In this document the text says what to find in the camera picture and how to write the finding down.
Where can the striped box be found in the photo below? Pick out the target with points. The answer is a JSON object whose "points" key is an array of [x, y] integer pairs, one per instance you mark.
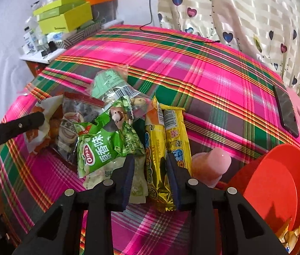
{"points": [[80, 35]]}

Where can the yellow snack packet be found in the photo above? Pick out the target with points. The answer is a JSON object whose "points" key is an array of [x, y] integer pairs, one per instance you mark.
{"points": [[154, 148], [175, 132]]}

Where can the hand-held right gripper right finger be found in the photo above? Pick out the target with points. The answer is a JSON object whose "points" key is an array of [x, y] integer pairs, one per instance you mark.
{"points": [[171, 183]]}

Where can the green cardboard box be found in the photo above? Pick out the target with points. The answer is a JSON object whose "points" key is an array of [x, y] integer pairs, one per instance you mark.
{"points": [[64, 21]]}

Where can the heart print curtain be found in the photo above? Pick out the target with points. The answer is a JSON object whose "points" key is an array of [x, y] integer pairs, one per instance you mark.
{"points": [[245, 13]]}

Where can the clear packet with green label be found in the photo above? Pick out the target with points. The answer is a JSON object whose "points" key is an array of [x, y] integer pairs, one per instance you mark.
{"points": [[107, 81]]}

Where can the pink jelly cup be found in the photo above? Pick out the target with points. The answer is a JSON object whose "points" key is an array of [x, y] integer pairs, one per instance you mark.
{"points": [[213, 164]]}

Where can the clear storage bin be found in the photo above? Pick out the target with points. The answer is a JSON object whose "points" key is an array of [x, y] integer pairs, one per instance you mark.
{"points": [[104, 12]]}

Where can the orange and white snack packet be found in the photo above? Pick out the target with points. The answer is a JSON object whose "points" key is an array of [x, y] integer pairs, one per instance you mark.
{"points": [[37, 138]]}

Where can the pile of snacks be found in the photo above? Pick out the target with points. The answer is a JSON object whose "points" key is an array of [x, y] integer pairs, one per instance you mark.
{"points": [[289, 237]]}

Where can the clear cookie packet red top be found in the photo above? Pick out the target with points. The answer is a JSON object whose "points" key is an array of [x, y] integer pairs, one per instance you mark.
{"points": [[71, 127]]}

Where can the black phone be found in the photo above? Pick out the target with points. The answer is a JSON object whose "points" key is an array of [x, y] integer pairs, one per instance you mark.
{"points": [[286, 111]]}

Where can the white and green snack packet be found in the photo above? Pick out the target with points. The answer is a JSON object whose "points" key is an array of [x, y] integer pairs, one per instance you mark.
{"points": [[136, 186]]}

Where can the small white box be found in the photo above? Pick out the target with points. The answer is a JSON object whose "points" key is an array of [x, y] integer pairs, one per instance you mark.
{"points": [[30, 42]]}

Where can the pink plaid blanket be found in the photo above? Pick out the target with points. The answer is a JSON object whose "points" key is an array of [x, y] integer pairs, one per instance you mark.
{"points": [[192, 66]]}

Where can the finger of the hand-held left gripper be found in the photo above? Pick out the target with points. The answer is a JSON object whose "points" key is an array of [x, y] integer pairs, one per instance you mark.
{"points": [[22, 126]]}

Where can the green box lid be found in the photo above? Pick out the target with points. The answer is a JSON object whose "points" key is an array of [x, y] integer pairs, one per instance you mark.
{"points": [[59, 6]]}

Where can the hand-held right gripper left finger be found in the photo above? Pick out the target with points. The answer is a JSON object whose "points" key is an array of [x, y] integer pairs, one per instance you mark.
{"points": [[127, 183]]}

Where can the green pea snack packet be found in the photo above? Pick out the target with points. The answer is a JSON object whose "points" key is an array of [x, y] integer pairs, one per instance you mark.
{"points": [[104, 143]]}

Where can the red bowl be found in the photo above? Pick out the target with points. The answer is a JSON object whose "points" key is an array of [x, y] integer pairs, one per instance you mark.
{"points": [[274, 186]]}

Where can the white side table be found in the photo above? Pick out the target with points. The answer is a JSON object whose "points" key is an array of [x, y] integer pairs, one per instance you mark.
{"points": [[41, 57]]}

